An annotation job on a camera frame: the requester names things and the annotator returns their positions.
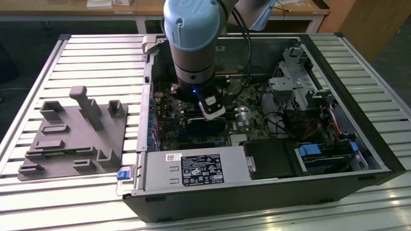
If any black graphics card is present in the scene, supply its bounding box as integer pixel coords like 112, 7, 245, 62
186, 116, 227, 134

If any green motherboard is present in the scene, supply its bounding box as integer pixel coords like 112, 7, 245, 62
151, 77, 274, 151

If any silver chipset heatsink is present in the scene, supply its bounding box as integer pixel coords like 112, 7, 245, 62
231, 134, 251, 146

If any silver power supply unit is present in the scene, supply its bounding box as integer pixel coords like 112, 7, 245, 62
131, 147, 254, 192

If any grey metal drive cage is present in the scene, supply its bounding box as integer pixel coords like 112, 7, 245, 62
269, 47, 337, 113

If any black plastic shroud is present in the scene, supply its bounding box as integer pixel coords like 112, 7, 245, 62
241, 141, 305, 180

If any grey plastic parts rack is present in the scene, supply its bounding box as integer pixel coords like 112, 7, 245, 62
18, 85, 130, 181

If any blue case latch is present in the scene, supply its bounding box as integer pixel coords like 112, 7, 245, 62
116, 169, 135, 181

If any white cardboard box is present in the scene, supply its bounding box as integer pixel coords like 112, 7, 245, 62
86, 0, 114, 11

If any hard disk in blue carrier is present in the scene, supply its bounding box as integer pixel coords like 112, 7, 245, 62
295, 141, 361, 174

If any black open PC case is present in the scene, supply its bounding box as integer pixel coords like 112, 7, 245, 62
122, 32, 406, 223

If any wooden desk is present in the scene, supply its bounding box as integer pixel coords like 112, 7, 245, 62
0, 0, 331, 34

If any wooden cabinet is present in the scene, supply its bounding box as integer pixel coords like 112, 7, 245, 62
321, 0, 411, 64

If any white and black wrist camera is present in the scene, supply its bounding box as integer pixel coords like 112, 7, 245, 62
198, 95, 227, 120

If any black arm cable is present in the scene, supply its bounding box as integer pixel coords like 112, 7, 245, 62
222, 0, 258, 102

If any coloured power wire bundle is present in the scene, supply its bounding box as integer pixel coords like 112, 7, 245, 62
305, 103, 342, 141

